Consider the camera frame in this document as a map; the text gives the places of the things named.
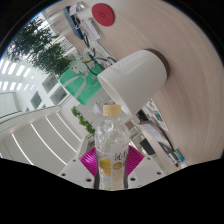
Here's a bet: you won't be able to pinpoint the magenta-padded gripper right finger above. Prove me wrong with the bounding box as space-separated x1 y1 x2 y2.
126 145 166 190

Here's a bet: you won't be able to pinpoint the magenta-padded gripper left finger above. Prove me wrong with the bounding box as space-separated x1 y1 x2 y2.
57 147 100 190

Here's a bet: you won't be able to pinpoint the clear drink bottle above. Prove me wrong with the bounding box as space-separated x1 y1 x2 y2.
93 103 131 191

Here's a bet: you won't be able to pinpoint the small cyan item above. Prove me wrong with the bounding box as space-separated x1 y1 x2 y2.
172 148 185 163

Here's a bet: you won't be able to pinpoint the tablet in brown cover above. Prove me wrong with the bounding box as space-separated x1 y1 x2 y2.
137 120 175 158

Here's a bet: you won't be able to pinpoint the ceiling light strips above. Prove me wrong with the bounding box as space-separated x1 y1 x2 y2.
10 110 83 165

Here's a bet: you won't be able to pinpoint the white cabinet topped with plants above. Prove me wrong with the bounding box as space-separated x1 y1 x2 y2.
70 105 98 148

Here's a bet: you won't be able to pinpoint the colourful sticker sheet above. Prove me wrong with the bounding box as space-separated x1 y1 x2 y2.
143 97 170 132

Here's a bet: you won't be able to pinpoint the green tote bag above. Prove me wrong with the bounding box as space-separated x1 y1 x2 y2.
58 59 103 106

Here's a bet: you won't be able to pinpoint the white cup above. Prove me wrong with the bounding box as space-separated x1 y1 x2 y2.
97 48 171 117

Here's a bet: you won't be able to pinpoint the row of green potted trees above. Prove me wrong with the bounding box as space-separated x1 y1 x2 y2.
5 17 78 80

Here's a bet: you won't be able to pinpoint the white plastic wrapper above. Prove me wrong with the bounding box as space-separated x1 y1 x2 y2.
80 17 102 42

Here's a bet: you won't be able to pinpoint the flat round red coaster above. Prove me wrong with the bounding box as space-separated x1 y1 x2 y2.
91 2 116 27

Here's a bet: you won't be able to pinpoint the tangle of black cables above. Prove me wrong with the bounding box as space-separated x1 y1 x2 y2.
74 16 118 76

